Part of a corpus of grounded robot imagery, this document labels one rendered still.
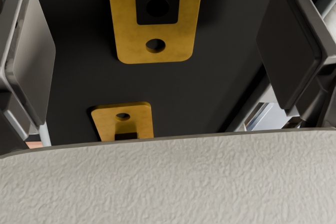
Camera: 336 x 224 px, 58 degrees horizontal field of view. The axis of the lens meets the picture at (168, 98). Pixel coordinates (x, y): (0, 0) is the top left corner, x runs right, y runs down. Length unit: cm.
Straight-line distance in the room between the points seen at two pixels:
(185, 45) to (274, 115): 44
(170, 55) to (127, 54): 2
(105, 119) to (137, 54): 6
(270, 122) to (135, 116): 43
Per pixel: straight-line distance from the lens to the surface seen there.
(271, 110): 57
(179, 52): 16
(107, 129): 21
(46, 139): 22
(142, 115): 20
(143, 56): 16
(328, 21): 31
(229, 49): 17
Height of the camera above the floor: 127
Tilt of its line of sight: 35 degrees down
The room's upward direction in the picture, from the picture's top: 173 degrees clockwise
